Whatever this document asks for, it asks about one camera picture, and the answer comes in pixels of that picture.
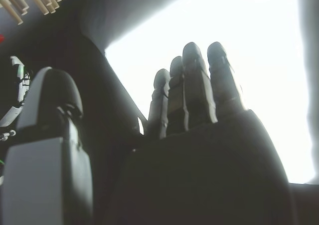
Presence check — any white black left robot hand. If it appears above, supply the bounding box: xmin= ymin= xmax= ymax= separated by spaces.
xmin=0 ymin=41 xmax=295 ymax=225

